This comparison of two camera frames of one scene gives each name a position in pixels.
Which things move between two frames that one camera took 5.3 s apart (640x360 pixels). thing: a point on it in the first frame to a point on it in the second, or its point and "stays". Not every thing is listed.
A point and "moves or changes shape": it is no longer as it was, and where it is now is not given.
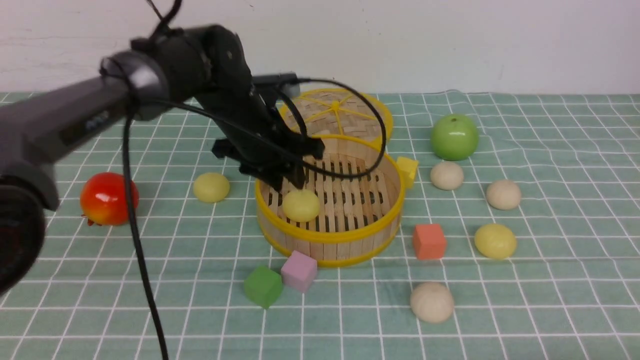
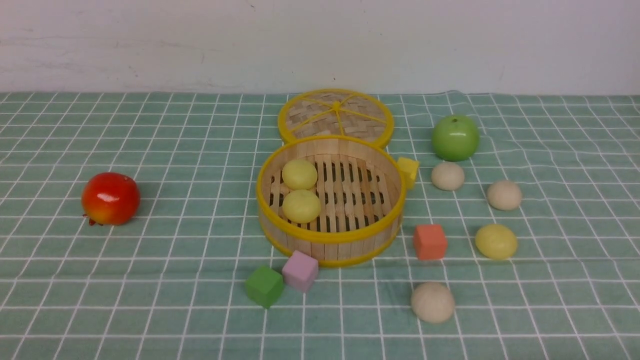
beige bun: [447, 175] stays
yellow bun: [211, 187] moves or changes shape
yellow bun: [495, 241] stays
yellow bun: [301, 205] stays
